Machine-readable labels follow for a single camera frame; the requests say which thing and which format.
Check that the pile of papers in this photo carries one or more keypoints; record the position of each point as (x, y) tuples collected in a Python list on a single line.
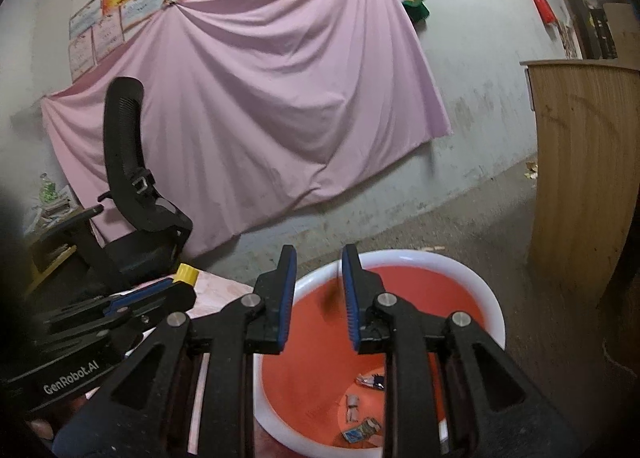
[(52, 213)]

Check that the wooden cabinet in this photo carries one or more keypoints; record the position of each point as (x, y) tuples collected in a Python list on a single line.
[(585, 163)]

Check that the glass jar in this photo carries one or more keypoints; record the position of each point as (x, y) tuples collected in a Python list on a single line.
[(47, 188)]

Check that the black office chair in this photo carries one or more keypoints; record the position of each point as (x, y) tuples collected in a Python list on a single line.
[(125, 138)]

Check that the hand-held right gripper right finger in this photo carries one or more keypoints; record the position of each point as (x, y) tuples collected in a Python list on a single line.
[(350, 308)]

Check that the blue white wrapper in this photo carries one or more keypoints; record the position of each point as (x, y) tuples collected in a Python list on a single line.
[(371, 381)]

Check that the green hat ornament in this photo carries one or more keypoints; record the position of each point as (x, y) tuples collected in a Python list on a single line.
[(417, 5)]

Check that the red hanging ornament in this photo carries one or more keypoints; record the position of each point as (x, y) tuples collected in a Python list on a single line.
[(542, 5)]

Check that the wooden desk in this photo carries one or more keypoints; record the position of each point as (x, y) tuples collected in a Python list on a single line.
[(45, 258)]

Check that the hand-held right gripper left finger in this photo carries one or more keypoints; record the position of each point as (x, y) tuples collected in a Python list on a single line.
[(284, 308)]

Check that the red basin with white rim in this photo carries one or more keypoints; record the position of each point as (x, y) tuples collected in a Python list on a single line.
[(425, 288)]

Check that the silver white wrapper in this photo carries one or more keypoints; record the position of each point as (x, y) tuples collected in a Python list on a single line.
[(352, 407)]

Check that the pink wall sheet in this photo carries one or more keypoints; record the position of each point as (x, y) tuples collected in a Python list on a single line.
[(275, 88)]

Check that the floral pink blanket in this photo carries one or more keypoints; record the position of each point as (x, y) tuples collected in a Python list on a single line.
[(220, 293)]

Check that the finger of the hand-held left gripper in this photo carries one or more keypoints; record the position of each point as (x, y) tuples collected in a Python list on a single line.
[(150, 295), (80, 335)]

